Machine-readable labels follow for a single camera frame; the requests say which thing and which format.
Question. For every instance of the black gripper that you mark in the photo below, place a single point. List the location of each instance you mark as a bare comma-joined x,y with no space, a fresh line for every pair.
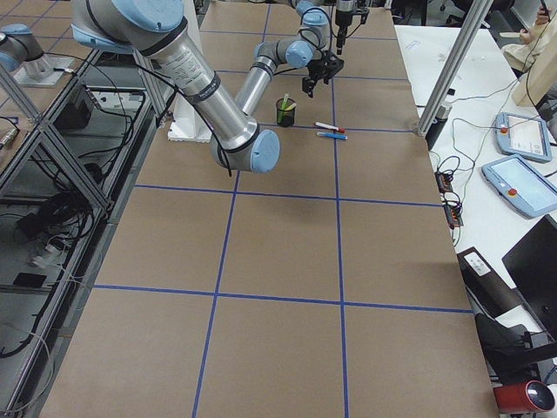
322,68

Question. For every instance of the blue highlighter pen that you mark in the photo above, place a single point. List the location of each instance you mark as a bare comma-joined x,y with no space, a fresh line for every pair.
331,135

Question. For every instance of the red and white marker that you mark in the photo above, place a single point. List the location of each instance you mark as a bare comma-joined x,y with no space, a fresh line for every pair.
330,127

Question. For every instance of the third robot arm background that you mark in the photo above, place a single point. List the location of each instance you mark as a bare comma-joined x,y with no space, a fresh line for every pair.
24,56

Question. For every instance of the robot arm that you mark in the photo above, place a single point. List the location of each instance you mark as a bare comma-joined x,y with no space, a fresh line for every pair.
158,31
310,48

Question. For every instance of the green highlighter pen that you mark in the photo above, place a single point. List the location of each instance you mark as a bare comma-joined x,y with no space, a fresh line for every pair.
284,102

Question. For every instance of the black mesh pen cup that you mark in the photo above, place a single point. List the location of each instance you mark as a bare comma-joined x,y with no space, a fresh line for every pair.
285,118

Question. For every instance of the orange black connector box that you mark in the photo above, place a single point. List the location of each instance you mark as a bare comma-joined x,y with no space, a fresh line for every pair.
444,181

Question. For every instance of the far teach pendant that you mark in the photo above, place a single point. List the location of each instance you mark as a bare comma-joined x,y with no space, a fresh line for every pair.
523,135

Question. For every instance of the teach pendant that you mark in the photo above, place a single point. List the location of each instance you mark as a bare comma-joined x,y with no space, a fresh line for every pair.
523,135
521,186

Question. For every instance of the seated person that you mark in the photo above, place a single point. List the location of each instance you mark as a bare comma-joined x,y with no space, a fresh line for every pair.
533,41

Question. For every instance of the near teach pendant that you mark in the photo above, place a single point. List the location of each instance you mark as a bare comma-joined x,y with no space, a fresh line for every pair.
521,186

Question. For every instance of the black monitor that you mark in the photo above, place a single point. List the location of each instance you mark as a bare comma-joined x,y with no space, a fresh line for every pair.
531,264

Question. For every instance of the red cylinder speaker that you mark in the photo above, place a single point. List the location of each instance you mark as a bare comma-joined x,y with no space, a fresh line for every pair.
524,397

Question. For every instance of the aluminium frame post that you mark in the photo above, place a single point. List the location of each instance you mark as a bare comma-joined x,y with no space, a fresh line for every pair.
463,42

